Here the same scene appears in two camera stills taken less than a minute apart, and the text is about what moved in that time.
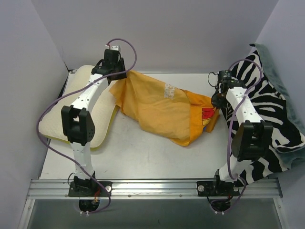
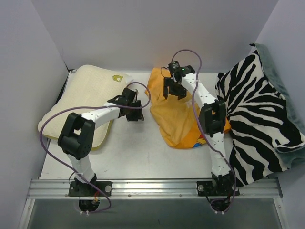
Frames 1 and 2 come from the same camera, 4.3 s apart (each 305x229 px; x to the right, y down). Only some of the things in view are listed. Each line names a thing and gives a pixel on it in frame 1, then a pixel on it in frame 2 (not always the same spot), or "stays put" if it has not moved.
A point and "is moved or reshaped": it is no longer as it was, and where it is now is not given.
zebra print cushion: (270, 106) stays put
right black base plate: (213, 188) stays put
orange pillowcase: (158, 108) is moved or reshaped
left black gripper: (115, 75) → (134, 112)
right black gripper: (216, 100) → (174, 86)
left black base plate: (89, 189) stays put
